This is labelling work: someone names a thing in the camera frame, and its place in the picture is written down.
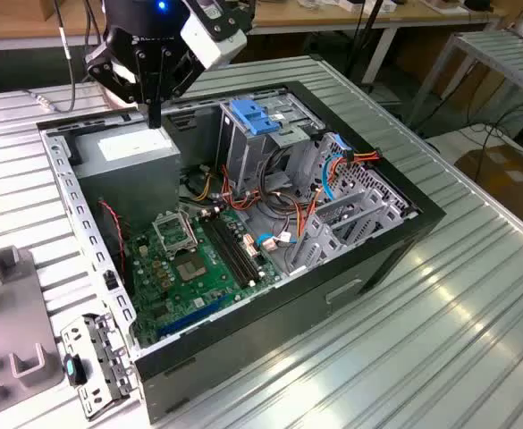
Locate black RAM slot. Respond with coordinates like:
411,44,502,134
198,214,249,290
211,213,262,282

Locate blue expansion slot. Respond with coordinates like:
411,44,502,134
156,297,231,341

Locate green motherboard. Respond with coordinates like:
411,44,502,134
124,207,284,349

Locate metal socket cover frame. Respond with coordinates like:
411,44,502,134
152,210,198,257

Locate yellow black power wire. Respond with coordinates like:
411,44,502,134
180,164,215,205

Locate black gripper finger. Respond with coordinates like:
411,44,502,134
154,46,202,130
84,43,156,130

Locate grey perforated disk bay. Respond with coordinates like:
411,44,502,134
283,131,418,276

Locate brown cardboard box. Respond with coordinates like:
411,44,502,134
455,145,523,224

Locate blue plastic drive latch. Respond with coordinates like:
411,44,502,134
228,98,280,138

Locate grey power supply unit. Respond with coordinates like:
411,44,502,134
71,120,182,224

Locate black tripod stand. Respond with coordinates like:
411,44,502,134
345,0,387,86

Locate orange red wire harness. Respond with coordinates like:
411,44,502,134
219,164,316,233

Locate black case fan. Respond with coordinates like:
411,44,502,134
96,198,135,296

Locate metal expansion card retainer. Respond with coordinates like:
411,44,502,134
59,312,137,421

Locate blue SATA wire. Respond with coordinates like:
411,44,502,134
256,132,351,246

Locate grey parts rack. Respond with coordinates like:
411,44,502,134
0,244,65,416

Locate black latch with blue tab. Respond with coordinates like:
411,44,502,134
63,352,88,386

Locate thick black cable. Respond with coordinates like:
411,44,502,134
260,146,300,191

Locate grey metal drive cage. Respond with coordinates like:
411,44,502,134
215,91,325,198

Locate red black fan wire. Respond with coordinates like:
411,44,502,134
97,199,128,273

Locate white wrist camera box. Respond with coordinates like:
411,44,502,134
179,8,249,71

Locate black open PC case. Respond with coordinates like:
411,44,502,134
36,80,448,425

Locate CPU socket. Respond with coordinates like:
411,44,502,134
173,253,212,286

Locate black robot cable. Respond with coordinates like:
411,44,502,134
21,0,105,114

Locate red yellow power wire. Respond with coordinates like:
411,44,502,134
294,148,384,245

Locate wooden desk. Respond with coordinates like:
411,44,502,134
0,0,508,86

